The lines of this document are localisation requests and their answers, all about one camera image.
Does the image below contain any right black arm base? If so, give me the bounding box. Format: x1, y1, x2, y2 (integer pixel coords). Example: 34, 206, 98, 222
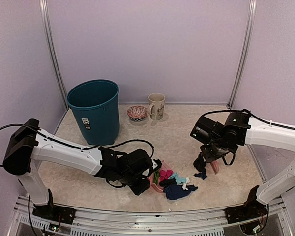
224, 185, 268, 224

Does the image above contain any right aluminium corner post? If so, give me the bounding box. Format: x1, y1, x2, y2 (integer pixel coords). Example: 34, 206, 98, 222
227, 0, 257, 109

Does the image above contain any left aluminium corner post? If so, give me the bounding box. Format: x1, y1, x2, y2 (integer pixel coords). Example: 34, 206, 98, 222
39, 0, 68, 109

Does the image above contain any pile of coloured scraps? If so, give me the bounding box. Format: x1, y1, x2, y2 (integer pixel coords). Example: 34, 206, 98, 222
160, 172, 190, 190

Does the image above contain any aluminium front rail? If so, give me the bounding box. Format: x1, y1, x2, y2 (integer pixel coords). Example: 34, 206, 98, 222
3, 197, 295, 236

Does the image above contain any dark blue scrap right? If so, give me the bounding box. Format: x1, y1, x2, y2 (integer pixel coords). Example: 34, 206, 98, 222
194, 172, 208, 180

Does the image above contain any pink hand brush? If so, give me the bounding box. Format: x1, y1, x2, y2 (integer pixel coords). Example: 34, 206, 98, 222
210, 160, 220, 174

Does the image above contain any pink dustpan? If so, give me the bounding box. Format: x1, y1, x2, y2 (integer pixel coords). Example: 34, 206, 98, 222
148, 161, 174, 193

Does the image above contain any beige ceramic mug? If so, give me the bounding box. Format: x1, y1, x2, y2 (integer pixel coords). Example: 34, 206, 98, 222
147, 93, 165, 120

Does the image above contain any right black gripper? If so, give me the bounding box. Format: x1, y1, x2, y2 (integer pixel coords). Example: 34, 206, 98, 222
200, 139, 234, 163

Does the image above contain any patterned small bowl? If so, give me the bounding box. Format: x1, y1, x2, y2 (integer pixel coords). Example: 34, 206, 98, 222
127, 105, 148, 121

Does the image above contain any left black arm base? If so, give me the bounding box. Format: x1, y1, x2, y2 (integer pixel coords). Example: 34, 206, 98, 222
32, 189, 76, 225

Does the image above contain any black scrap right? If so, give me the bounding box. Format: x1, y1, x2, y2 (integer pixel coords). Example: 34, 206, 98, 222
193, 152, 207, 173

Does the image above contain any large dark blue scrap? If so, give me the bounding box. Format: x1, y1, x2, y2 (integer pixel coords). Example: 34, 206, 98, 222
163, 184, 198, 200

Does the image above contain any teal plastic bucket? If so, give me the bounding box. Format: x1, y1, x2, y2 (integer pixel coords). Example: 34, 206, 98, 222
67, 79, 120, 145

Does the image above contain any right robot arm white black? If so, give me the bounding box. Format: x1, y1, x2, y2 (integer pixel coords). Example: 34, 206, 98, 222
190, 109, 295, 218

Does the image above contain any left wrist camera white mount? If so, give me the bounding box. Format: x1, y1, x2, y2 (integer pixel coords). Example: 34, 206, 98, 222
152, 159, 162, 171

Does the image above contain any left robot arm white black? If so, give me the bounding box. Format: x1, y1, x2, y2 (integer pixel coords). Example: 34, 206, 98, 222
0, 119, 162, 219

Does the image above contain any aluminium corner post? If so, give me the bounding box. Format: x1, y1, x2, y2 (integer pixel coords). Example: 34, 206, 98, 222
39, 0, 68, 109
227, 0, 257, 109

